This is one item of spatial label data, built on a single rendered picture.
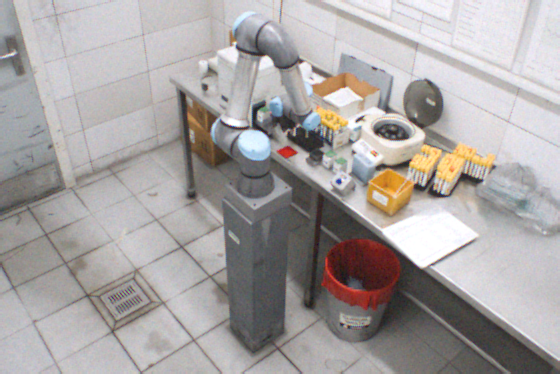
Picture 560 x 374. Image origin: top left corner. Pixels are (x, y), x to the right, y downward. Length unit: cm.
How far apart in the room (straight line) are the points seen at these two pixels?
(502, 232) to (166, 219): 205
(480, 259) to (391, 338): 93
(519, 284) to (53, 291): 234
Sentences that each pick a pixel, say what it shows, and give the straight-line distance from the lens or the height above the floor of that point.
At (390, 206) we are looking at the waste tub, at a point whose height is 92.
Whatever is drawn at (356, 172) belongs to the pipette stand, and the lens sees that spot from 231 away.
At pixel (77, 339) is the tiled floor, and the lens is 295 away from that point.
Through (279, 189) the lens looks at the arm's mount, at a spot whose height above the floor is 95.
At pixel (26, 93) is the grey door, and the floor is 75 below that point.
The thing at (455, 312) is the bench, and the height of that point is 27.
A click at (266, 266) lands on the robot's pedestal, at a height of 58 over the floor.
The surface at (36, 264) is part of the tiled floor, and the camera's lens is 338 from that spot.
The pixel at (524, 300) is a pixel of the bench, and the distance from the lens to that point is 202.
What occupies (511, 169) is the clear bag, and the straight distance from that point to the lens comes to 232.
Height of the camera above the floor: 229
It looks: 39 degrees down
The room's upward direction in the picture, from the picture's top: 2 degrees clockwise
